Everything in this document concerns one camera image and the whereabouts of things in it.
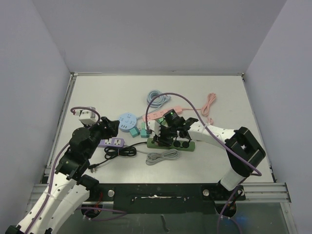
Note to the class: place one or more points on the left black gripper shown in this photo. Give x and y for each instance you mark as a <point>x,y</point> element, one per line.
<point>111,129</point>

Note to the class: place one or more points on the pink power strip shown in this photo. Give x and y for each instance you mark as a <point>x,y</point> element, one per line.
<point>160,113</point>

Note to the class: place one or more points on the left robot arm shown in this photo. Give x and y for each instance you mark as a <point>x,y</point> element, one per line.
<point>67,171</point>

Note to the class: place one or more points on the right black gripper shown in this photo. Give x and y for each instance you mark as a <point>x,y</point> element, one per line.
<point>165,135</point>

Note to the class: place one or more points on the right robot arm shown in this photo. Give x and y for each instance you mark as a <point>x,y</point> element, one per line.
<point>243,150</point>

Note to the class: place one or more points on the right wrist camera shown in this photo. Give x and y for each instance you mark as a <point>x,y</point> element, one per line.
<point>153,126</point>

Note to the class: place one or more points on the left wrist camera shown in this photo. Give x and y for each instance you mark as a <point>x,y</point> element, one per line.
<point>85,116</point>

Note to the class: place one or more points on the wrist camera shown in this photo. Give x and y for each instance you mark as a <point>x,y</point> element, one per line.
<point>85,116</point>
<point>153,126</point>

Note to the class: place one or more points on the blue round power strip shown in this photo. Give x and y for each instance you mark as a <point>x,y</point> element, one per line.
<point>127,121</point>

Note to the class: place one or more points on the green power strip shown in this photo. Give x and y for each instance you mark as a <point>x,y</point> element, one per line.
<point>180,145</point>

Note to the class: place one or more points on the teal charger lower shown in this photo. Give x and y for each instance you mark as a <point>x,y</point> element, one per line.
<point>144,133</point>

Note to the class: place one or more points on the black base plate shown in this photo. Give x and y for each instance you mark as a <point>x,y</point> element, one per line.
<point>142,198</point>

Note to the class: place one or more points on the teal charger left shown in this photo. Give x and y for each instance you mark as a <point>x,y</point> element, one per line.
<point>134,132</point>

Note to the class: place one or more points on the purple power strip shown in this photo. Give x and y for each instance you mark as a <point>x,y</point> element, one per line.
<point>112,142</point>

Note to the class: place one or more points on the teal charger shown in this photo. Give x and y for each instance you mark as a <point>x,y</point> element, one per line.
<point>144,133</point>
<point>134,132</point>

